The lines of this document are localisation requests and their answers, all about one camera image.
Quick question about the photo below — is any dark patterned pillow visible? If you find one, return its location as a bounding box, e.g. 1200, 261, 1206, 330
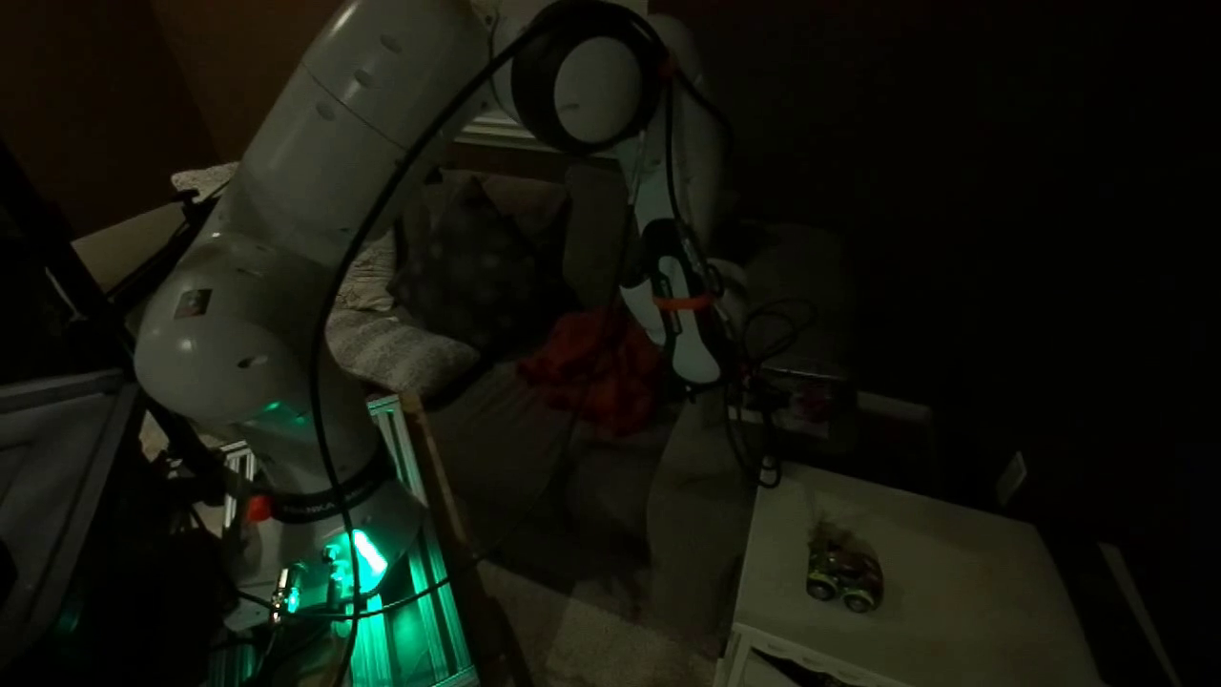
387, 176, 564, 354

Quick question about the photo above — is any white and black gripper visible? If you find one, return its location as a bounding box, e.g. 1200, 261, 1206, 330
631, 213, 737, 395

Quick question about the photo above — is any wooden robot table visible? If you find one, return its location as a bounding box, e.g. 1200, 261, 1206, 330
377, 387, 540, 687

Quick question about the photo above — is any thick black cable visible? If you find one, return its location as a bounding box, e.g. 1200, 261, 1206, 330
302, 0, 681, 687

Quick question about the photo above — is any thin black cable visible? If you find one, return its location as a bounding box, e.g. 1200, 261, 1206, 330
719, 253, 803, 495

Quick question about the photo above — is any red cloth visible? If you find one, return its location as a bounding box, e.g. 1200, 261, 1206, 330
515, 308, 668, 439

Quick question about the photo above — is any white shelf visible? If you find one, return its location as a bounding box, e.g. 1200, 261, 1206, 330
719, 462, 1109, 687

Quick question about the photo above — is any grey sofa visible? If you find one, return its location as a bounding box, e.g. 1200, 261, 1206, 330
319, 127, 971, 616

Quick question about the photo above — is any green toy car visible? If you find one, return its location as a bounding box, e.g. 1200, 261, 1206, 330
803, 519, 888, 616

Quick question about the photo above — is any white blanket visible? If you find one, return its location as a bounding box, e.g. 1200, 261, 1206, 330
319, 233, 482, 406

